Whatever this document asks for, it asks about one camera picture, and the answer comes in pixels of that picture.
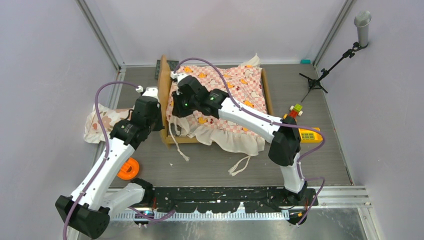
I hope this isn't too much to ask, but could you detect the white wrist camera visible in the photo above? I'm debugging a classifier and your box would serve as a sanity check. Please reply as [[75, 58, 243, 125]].
[[141, 86, 160, 102], [170, 71, 189, 85]]

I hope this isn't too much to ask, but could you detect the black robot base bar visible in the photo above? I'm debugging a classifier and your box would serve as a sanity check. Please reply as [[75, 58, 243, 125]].
[[135, 186, 318, 225]]

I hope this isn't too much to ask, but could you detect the black microphone tripod stand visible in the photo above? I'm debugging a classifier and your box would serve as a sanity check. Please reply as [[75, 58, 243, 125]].
[[299, 42, 369, 103]]

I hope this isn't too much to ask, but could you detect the pink checkered duck blanket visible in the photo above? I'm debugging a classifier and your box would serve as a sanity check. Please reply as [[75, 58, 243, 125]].
[[165, 55, 269, 164]]

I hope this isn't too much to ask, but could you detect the wooden pet bed frame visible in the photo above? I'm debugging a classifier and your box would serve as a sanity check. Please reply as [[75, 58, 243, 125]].
[[156, 55, 274, 147]]

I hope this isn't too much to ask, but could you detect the orange plastic arch piece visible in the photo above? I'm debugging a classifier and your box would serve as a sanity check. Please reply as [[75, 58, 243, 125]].
[[116, 157, 140, 181]]

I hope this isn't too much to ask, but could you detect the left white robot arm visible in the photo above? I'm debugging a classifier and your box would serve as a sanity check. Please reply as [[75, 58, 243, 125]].
[[55, 96, 164, 239]]

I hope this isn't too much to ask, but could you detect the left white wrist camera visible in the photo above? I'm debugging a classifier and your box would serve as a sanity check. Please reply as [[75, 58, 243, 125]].
[[141, 86, 160, 102]]

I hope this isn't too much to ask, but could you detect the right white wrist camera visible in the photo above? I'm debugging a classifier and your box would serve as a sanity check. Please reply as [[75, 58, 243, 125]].
[[170, 71, 189, 85]]

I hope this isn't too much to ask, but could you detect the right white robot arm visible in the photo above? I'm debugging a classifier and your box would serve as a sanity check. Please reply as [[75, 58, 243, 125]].
[[170, 73, 308, 205]]

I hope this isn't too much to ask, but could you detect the teal small block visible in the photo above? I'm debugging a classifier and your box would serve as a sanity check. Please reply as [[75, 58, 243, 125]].
[[300, 59, 312, 65]]

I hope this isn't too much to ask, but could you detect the grey microphone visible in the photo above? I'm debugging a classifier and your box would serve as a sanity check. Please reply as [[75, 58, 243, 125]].
[[354, 10, 372, 48]]

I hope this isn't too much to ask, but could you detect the white floral pillow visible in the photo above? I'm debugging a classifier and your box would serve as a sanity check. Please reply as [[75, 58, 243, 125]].
[[83, 103, 134, 144]]

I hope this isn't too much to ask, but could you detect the yellow toy window block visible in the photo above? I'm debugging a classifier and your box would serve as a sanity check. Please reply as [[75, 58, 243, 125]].
[[298, 128, 323, 144]]

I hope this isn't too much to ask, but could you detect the red green toy car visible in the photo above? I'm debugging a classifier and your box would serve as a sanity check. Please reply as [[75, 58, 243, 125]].
[[283, 103, 303, 120]]

